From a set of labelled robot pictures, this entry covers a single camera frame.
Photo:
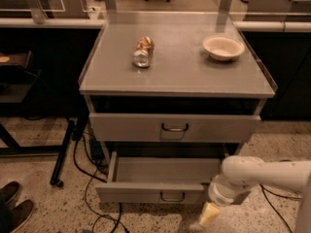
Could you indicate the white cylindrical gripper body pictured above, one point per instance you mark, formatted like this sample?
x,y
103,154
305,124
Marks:
x,y
219,190

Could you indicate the white horizontal rail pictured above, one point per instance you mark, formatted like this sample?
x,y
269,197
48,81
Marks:
x,y
249,26

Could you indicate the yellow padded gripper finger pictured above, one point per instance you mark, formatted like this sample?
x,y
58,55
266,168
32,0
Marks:
x,y
209,213

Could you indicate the black power adapter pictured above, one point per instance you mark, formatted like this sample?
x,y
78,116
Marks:
x,y
96,151

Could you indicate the brown left shoe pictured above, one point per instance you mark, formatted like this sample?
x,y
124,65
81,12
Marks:
x,y
9,192

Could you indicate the brown shoe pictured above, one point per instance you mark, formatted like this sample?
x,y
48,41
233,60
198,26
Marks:
x,y
9,192
20,215

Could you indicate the brown right shoe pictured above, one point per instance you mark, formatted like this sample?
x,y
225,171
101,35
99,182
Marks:
x,y
20,215

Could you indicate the white paper bowl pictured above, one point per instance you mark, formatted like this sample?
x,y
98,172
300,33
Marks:
x,y
223,48

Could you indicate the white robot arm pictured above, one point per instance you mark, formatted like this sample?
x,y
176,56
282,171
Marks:
x,y
239,174

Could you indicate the crushed gold soda can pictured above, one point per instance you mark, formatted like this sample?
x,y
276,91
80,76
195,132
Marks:
x,y
142,56

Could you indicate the grey drawer cabinet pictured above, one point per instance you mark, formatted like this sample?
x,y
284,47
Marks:
x,y
182,79

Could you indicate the grey drawer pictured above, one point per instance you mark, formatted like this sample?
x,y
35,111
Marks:
x,y
158,180
173,128

